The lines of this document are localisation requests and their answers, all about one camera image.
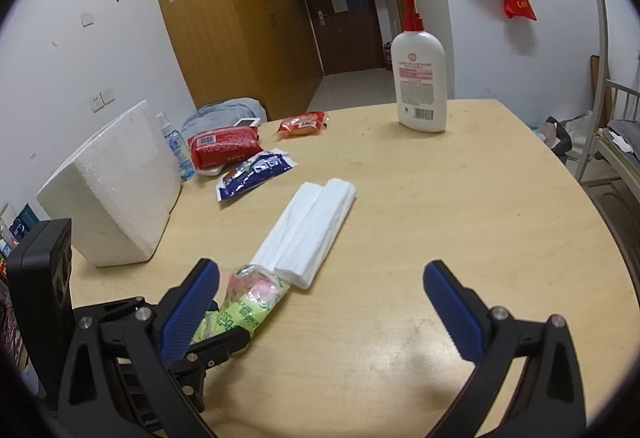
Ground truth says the blue sanitizer bottle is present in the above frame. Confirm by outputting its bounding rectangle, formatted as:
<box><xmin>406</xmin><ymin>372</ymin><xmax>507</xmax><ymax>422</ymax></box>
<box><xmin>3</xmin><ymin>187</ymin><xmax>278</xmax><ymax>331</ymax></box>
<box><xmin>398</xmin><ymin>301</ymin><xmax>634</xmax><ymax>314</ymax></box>
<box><xmin>156</xmin><ymin>112</ymin><xmax>196</xmax><ymax>182</ymax></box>

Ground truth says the grey cloth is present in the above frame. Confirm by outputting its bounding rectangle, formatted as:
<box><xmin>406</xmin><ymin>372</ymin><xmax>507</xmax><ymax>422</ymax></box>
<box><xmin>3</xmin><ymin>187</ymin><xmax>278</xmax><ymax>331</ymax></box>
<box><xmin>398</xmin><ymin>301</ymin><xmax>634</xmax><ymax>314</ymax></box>
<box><xmin>181</xmin><ymin>97</ymin><xmax>267</xmax><ymax>134</ymax></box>

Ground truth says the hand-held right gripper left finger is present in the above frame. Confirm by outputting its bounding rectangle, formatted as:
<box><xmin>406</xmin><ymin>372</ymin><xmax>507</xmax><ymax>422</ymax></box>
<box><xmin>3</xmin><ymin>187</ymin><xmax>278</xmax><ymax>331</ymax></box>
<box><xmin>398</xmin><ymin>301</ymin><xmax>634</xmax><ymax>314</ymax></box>
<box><xmin>57</xmin><ymin>258</ymin><xmax>221</xmax><ymax>438</ymax></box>

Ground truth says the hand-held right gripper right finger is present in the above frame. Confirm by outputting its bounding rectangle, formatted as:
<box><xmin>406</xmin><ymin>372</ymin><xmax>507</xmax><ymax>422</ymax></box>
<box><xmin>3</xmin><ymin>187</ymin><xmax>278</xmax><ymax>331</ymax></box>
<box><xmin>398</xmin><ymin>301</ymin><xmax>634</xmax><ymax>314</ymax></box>
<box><xmin>422</xmin><ymin>259</ymin><xmax>586</xmax><ymax>438</ymax></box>

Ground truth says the dark bag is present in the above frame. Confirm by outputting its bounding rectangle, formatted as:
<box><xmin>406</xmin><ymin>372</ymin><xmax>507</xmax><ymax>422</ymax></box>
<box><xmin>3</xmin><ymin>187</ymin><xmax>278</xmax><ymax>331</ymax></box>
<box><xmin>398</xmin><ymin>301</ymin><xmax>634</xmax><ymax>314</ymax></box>
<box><xmin>542</xmin><ymin>115</ymin><xmax>581</xmax><ymax>156</ymax></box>

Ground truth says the white wall socket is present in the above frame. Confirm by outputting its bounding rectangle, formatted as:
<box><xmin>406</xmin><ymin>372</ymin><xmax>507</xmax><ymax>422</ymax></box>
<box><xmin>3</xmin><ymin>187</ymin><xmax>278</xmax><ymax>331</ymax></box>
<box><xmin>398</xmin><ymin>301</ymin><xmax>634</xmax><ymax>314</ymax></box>
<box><xmin>89</xmin><ymin>88</ymin><xmax>116</xmax><ymax>113</ymax></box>

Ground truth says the wooden wardrobe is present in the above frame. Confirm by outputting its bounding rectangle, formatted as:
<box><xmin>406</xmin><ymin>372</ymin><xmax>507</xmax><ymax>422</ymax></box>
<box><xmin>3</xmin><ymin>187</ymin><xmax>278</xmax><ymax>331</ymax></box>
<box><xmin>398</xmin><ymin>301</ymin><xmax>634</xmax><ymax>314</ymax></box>
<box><xmin>142</xmin><ymin>0</ymin><xmax>325</xmax><ymax>121</ymax></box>

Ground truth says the small red snack packet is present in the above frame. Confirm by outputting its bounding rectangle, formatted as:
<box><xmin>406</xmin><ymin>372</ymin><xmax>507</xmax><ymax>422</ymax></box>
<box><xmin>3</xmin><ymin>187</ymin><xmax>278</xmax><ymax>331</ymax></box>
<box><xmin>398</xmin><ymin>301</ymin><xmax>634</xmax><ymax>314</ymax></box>
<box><xmin>276</xmin><ymin>111</ymin><xmax>331</xmax><ymax>139</ymax></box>

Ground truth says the dark brown door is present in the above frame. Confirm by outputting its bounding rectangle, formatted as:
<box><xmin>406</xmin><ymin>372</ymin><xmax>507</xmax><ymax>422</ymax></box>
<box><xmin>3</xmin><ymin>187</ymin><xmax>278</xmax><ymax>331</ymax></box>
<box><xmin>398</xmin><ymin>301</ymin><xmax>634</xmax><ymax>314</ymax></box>
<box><xmin>296</xmin><ymin>0</ymin><xmax>386</xmax><ymax>76</ymax></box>

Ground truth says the green snack packet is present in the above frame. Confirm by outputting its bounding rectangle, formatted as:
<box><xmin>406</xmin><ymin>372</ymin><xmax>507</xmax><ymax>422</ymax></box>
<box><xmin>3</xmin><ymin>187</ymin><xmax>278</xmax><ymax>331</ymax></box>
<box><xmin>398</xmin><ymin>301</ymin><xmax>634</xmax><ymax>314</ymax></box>
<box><xmin>192</xmin><ymin>263</ymin><xmax>291</xmax><ymax>346</ymax></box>

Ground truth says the white foam box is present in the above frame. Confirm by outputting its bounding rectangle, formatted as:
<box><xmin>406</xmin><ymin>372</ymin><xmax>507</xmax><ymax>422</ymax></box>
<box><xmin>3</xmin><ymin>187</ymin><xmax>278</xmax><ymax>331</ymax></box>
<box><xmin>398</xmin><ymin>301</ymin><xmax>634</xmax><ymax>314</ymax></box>
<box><xmin>36</xmin><ymin>99</ymin><xmax>182</xmax><ymax>268</ymax></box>

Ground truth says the white tissue stack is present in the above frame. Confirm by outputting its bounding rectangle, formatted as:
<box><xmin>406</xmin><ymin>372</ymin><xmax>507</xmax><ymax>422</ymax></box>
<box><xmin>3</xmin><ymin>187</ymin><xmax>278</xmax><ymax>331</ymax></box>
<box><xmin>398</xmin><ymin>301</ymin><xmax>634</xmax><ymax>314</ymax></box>
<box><xmin>250</xmin><ymin>177</ymin><xmax>357</xmax><ymax>290</ymax></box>

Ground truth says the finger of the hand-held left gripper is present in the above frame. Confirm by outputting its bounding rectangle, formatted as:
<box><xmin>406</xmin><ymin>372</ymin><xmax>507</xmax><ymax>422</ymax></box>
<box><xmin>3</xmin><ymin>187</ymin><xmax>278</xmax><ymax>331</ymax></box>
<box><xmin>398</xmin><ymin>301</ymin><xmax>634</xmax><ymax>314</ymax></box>
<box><xmin>170</xmin><ymin>358</ymin><xmax>208</xmax><ymax>414</ymax></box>
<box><xmin>187</xmin><ymin>325</ymin><xmax>251</xmax><ymax>369</ymax></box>

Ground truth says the blue box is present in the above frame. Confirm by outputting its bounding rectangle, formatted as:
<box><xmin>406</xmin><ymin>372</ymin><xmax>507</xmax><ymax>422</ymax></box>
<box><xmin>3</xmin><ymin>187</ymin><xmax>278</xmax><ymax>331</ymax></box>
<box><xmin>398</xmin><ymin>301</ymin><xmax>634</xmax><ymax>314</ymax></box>
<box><xmin>9</xmin><ymin>203</ymin><xmax>38</xmax><ymax>246</ymax></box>

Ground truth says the large red snack packet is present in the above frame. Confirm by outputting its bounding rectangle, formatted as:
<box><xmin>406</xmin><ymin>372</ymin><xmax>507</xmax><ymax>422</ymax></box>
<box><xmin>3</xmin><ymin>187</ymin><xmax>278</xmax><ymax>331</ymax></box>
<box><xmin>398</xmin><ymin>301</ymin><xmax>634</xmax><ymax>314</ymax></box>
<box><xmin>187</xmin><ymin>125</ymin><xmax>263</xmax><ymax>174</ymax></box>

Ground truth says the blue and white wrapper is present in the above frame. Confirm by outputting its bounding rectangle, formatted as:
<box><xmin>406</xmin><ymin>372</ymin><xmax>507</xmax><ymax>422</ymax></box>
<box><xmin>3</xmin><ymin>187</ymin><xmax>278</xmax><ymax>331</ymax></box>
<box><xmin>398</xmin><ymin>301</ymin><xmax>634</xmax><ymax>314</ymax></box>
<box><xmin>216</xmin><ymin>148</ymin><xmax>297</xmax><ymax>203</ymax></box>

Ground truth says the white lotion pump bottle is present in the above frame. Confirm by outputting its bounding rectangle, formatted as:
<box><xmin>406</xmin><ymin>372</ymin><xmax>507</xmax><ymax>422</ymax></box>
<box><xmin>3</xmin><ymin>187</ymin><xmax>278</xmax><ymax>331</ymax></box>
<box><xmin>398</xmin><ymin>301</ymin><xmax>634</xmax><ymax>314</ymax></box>
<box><xmin>390</xmin><ymin>0</ymin><xmax>448</xmax><ymax>133</ymax></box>

